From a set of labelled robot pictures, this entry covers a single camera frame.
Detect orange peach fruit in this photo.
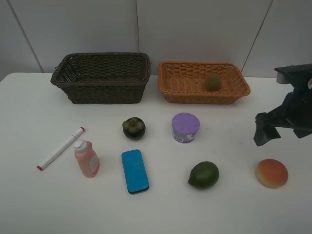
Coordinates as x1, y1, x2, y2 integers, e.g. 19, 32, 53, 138
255, 159, 289, 189

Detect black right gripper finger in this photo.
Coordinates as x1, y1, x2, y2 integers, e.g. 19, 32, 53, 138
255, 113, 273, 128
253, 126, 281, 146

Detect green avocado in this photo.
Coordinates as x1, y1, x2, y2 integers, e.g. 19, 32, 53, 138
188, 161, 219, 189

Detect purple air freshener can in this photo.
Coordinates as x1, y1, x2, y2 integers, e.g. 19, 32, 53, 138
172, 113, 200, 143

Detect white marker red caps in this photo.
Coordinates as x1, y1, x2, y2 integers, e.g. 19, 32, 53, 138
37, 127, 85, 171

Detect blue whiteboard eraser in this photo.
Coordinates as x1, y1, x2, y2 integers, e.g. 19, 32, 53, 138
121, 149, 149, 194

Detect brown kiwi fruit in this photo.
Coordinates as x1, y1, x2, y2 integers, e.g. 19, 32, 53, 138
205, 73, 222, 92

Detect dark purple mangosteen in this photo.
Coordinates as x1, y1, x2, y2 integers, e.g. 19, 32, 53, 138
122, 117, 146, 140

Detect dark brown wicker basket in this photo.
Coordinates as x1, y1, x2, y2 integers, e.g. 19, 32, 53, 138
50, 52, 151, 104

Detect orange wicker basket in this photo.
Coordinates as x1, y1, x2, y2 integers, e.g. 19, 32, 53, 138
158, 61, 251, 104

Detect pink bottle white cap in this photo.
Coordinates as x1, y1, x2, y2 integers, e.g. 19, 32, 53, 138
74, 139, 100, 178

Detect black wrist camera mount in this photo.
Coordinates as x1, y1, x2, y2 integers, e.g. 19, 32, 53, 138
274, 64, 312, 90

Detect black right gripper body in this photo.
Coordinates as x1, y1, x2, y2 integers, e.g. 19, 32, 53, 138
267, 91, 312, 138

